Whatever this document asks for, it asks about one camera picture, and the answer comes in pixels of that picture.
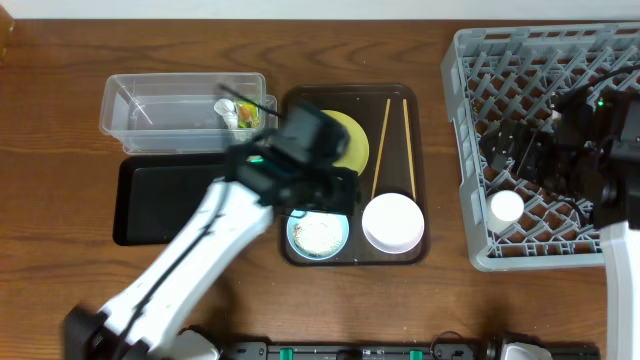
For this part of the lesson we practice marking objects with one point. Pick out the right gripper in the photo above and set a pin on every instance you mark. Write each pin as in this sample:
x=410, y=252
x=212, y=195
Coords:
x=537, y=139

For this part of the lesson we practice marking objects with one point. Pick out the black waste tray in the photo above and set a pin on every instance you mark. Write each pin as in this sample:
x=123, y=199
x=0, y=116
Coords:
x=158, y=194

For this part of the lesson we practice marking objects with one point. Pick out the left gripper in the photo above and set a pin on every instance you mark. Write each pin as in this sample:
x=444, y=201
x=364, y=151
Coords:
x=337, y=191

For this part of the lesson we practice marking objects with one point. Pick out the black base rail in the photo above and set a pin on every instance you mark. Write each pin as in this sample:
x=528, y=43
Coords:
x=264, y=351

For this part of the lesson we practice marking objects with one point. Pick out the grey dishwasher rack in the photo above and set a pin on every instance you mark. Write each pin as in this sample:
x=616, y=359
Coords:
x=491, y=74

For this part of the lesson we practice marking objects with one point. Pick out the light blue bowl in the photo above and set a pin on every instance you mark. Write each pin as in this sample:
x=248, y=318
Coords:
x=296, y=215

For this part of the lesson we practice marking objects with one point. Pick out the white tissue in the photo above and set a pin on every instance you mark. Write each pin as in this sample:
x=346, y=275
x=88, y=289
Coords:
x=227, y=109

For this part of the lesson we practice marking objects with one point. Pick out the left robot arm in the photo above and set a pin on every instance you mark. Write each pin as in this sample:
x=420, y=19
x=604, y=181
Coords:
x=145, y=320

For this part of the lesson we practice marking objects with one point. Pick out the clear plastic waste bin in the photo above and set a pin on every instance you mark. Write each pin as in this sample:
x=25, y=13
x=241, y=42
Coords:
x=173, y=113

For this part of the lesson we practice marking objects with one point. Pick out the yellow plate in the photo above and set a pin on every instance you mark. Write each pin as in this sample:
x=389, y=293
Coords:
x=357, y=153

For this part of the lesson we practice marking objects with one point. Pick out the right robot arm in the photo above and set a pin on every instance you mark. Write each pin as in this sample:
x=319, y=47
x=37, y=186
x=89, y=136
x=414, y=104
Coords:
x=590, y=152

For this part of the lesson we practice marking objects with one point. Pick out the rice and food scraps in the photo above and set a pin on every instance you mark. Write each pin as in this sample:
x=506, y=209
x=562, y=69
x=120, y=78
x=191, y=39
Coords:
x=318, y=234

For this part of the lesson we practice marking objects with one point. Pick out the green snack wrapper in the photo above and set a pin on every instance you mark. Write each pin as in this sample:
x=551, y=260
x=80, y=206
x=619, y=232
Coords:
x=247, y=114

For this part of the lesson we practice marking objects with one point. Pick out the dark brown serving tray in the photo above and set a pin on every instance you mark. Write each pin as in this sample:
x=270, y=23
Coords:
x=366, y=105

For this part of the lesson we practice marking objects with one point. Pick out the white plastic cup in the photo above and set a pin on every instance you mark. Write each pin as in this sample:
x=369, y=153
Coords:
x=505, y=208

